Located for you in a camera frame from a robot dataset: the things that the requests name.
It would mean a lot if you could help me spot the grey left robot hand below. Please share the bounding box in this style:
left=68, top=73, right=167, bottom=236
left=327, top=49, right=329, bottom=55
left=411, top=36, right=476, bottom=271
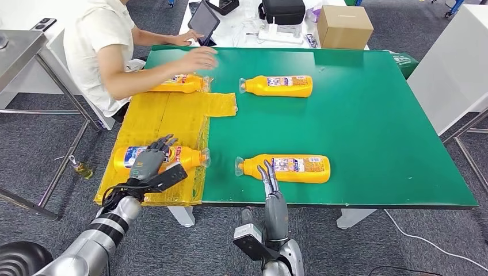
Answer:
left=128, top=134, right=179, bottom=182

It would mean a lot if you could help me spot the person's right hand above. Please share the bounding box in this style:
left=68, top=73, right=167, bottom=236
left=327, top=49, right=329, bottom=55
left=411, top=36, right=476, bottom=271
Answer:
left=178, top=46, right=219, bottom=74

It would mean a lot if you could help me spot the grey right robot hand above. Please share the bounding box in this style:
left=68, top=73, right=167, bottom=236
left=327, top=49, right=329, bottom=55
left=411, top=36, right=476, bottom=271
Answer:
left=241, top=160, right=289, bottom=243

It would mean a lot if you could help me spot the person's left hand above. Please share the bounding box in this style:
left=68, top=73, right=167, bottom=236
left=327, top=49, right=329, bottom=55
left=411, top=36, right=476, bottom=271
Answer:
left=167, top=29, right=205, bottom=47

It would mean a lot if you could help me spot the orange detergent bottle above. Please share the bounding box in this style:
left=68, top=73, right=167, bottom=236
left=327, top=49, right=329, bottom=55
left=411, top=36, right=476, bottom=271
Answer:
left=239, top=74, right=314, bottom=98
left=234, top=154, right=331, bottom=185
left=113, top=144, right=211, bottom=174
left=146, top=73, right=212, bottom=94

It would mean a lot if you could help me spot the small yellow liquid bottle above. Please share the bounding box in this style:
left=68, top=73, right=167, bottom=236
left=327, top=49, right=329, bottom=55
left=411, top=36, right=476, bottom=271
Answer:
left=69, top=155, right=94, bottom=181

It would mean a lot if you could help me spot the black tablet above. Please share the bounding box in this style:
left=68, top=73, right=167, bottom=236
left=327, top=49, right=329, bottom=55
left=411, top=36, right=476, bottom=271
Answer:
left=187, top=0, right=221, bottom=47

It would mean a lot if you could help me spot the white desk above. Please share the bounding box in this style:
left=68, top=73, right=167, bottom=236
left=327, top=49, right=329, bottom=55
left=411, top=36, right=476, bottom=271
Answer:
left=178, top=0, right=371, bottom=51

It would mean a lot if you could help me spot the yellow taped cardboard sheet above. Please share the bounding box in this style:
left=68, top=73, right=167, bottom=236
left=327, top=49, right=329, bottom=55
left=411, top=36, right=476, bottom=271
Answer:
left=94, top=73, right=239, bottom=208

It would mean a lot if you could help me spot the black device box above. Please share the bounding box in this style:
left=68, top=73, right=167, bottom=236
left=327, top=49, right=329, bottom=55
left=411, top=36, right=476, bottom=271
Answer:
left=207, top=0, right=241, bottom=16

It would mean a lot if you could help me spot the white table foot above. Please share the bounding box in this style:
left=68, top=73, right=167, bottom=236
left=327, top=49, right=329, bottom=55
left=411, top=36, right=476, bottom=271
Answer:
left=336, top=208, right=378, bottom=231
left=167, top=206, right=196, bottom=228

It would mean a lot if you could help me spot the white power strip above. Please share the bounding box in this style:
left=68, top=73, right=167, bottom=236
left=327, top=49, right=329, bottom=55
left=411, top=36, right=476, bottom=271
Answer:
left=258, top=22, right=304, bottom=45

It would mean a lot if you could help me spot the person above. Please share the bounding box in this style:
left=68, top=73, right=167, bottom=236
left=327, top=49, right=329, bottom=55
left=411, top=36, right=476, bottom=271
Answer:
left=63, top=0, right=219, bottom=119

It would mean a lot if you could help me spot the black carrying case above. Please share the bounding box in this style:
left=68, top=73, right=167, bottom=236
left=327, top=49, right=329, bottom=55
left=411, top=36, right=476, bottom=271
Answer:
left=258, top=0, right=307, bottom=26

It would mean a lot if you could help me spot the purple plastic bag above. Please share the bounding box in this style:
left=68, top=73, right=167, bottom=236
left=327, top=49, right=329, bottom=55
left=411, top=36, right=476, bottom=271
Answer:
left=304, top=4, right=323, bottom=23

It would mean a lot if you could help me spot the green table mat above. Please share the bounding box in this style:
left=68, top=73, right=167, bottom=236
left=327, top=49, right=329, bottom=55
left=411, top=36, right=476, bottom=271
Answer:
left=144, top=45, right=479, bottom=210

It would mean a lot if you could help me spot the brown cardboard box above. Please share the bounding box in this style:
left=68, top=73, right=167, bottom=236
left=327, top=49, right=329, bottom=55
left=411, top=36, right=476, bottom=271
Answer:
left=317, top=5, right=375, bottom=51

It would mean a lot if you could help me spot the black stool seat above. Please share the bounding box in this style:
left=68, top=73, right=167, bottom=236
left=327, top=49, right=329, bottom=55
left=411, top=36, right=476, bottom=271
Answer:
left=0, top=241, right=54, bottom=276

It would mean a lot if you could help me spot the stainless steel table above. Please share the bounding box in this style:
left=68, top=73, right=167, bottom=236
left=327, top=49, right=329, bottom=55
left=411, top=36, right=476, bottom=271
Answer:
left=0, top=29, right=104, bottom=222

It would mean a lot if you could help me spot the green bag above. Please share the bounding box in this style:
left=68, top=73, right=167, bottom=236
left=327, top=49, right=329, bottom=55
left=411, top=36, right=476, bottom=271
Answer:
left=388, top=50, right=420, bottom=79

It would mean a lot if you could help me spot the white side table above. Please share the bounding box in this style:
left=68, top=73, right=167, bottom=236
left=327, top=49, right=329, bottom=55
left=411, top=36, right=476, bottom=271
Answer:
left=407, top=4, right=488, bottom=137

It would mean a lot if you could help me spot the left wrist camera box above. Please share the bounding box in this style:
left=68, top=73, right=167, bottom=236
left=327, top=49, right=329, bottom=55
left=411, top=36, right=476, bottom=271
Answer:
left=143, top=163, right=188, bottom=194

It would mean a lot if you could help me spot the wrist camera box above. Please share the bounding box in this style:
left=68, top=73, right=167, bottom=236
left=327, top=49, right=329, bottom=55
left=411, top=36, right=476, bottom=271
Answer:
left=143, top=163, right=188, bottom=194
left=232, top=223, right=281, bottom=262

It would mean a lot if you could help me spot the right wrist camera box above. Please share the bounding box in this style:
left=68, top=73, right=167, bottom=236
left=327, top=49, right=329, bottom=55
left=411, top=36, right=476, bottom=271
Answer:
left=232, top=223, right=281, bottom=262

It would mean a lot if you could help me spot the black floor cable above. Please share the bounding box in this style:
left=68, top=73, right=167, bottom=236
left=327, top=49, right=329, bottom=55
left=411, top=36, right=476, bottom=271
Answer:
left=368, top=266, right=439, bottom=276

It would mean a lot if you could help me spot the white floor cable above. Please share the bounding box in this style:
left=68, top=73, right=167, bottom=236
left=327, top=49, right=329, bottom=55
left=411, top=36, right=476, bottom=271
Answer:
left=384, top=209, right=488, bottom=272

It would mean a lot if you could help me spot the grey metal table frame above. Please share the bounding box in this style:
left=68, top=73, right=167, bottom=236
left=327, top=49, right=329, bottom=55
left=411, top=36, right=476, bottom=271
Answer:
left=443, top=110, right=488, bottom=193

